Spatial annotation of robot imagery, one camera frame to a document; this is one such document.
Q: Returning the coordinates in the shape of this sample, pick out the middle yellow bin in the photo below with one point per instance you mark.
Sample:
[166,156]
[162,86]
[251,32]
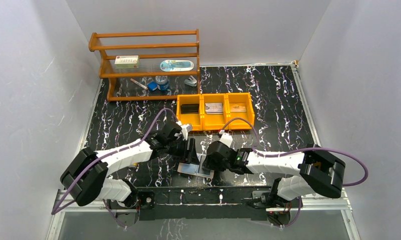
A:
[214,121]

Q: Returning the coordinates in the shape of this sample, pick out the white red box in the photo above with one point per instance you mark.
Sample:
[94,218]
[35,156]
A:
[127,62]

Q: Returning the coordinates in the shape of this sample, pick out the blue white jar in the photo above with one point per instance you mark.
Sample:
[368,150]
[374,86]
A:
[162,82]

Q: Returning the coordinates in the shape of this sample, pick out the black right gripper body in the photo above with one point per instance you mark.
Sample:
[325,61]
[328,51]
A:
[210,162]

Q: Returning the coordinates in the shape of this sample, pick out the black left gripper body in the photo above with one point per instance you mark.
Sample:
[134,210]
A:
[187,151]

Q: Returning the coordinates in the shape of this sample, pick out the black credit card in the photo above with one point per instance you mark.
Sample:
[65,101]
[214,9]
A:
[189,108]

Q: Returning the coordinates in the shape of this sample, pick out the small blue cube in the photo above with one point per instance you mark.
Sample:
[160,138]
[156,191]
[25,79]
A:
[152,86]

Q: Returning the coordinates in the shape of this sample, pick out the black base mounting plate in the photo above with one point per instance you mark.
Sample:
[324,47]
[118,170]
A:
[256,203]

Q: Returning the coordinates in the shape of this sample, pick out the wooden shelf rack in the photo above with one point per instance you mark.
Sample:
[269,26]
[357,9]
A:
[152,47]

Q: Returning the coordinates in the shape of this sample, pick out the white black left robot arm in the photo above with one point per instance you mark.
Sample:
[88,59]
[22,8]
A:
[87,176]

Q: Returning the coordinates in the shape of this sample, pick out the beige card holder wallet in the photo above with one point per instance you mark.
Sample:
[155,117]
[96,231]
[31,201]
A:
[196,169]

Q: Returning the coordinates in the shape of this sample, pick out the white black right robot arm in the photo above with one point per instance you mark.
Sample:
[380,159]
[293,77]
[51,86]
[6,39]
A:
[309,170]

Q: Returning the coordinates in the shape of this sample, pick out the left yellow bin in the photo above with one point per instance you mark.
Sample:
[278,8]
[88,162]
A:
[196,120]

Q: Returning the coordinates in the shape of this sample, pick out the right yellow bin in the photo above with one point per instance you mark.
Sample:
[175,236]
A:
[249,115]

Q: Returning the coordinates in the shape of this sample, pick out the white marker pen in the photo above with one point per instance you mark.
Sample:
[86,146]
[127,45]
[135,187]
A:
[139,84]

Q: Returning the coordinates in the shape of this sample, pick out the blue oval package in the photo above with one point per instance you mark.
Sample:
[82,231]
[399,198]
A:
[170,65]

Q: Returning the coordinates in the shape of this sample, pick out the yellow bin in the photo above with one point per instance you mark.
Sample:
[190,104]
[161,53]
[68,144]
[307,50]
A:
[214,121]
[196,120]
[249,115]

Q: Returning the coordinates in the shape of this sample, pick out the gold credit card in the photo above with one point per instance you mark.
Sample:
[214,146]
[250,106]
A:
[237,108]

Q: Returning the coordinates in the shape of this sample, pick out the silver credit card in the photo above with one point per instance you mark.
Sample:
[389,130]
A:
[213,108]

